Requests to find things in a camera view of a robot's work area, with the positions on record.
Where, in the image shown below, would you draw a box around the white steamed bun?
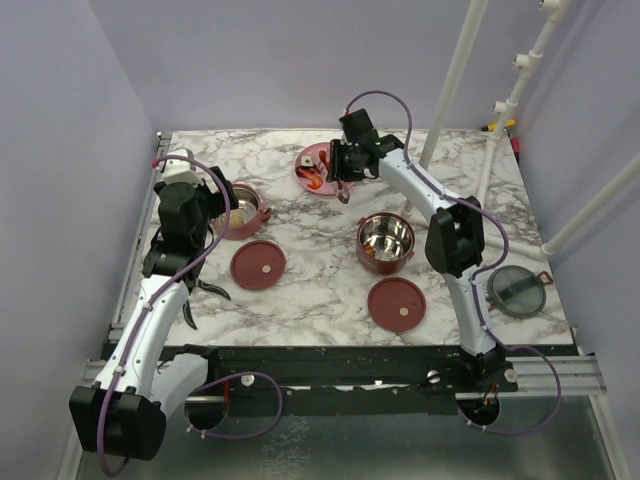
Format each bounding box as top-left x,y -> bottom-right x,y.
228,209 -> 245,228

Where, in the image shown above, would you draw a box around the pink food tongs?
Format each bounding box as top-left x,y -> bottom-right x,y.
334,180 -> 351,204

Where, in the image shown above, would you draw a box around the dark red steel lunch pot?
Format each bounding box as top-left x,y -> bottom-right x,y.
356,212 -> 416,275

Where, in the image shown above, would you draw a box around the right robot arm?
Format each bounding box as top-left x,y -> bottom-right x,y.
327,135 -> 498,391

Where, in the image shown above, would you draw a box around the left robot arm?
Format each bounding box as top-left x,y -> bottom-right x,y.
69,156 -> 238,461

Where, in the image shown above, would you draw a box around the pink steel lunch pot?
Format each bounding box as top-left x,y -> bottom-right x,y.
223,183 -> 272,241

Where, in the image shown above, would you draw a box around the yellow brown food piece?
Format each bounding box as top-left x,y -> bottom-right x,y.
318,150 -> 330,172

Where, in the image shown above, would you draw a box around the green black screwdriver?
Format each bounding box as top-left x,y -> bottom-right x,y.
343,125 -> 371,135

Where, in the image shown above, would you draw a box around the red white shrimp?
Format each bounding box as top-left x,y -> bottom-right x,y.
295,167 -> 324,190

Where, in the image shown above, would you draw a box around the pink food plate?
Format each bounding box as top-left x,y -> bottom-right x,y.
294,142 -> 351,203

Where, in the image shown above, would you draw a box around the dark pink round lid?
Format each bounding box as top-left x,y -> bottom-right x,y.
230,240 -> 286,291

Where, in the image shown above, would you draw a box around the transparent grey pot lid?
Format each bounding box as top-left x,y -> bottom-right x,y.
486,265 -> 554,319

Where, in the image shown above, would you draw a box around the aluminium table edge rail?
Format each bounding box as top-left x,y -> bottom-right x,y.
108,130 -> 172,331

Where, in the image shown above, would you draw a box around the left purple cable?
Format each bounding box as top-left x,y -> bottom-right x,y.
97,155 -> 284,477

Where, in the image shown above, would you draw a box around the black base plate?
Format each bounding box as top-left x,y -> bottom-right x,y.
160,345 -> 517,417

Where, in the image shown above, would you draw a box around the white pipe frame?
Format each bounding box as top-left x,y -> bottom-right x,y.
419,0 -> 639,260

